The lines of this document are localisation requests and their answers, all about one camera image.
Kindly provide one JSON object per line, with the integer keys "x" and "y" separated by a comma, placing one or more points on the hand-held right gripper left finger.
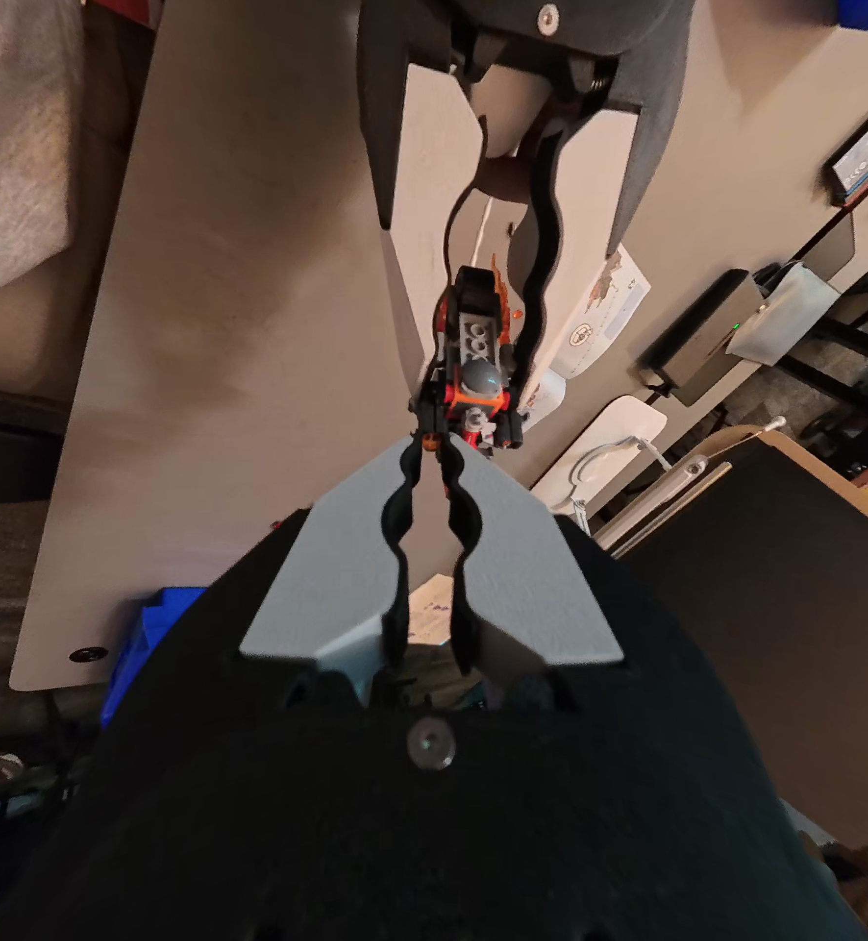
{"x": 323, "y": 588}

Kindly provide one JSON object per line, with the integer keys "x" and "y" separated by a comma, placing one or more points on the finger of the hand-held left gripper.
{"x": 426, "y": 184}
{"x": 588, "y": 184}

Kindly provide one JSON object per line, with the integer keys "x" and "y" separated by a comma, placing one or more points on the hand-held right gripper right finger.
{"x": 537, "y": 588}

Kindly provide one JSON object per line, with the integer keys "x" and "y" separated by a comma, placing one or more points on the lego instruction booklet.
{"x": 603, "y": 316}

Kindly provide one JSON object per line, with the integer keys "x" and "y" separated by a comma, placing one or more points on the lego motorcycle model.
{"x": 478, "y": 345}

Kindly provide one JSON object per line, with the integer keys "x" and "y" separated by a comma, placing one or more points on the person's left hand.
{"x": 511, "y": 176}

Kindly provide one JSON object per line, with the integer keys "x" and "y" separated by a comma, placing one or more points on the white metal stand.
{"x": 610, "y": 434}

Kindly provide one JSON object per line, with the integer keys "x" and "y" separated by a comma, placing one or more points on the black charger box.
{"x": 698, "y": 338}

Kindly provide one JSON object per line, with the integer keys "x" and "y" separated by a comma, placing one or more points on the red plastic wrapper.
{"x": 121, "y": 6}

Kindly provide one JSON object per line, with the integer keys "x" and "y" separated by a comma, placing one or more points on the person's grey hoodie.
{"x": 15, "y": 147}

